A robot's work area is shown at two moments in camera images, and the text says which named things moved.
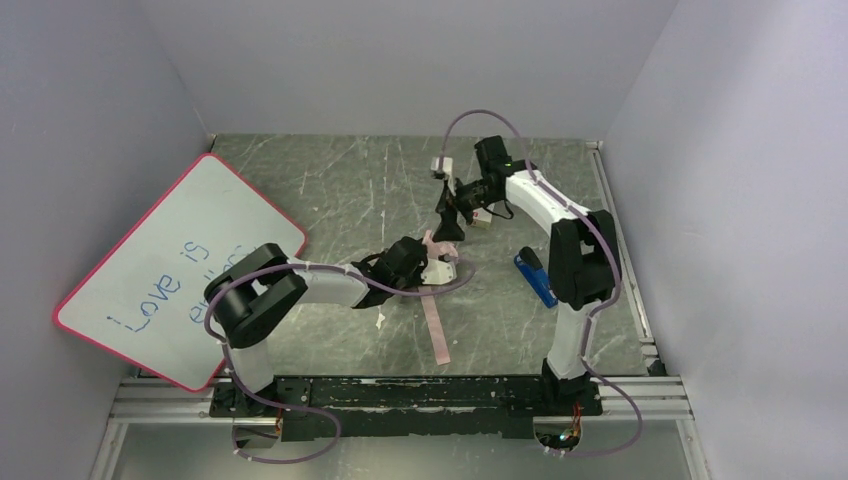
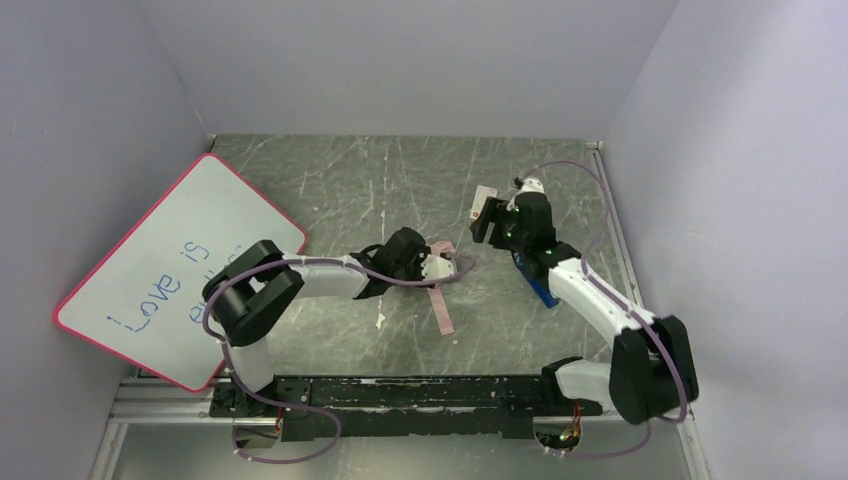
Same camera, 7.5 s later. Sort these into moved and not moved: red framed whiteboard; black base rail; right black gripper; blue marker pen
Moved: right black gripper
Not moved: blue marker pen; red framed whiteboard; black base rail
